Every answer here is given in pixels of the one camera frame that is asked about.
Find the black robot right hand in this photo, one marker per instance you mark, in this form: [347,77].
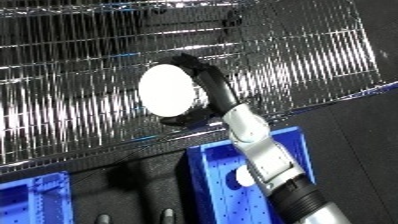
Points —
[219,90]

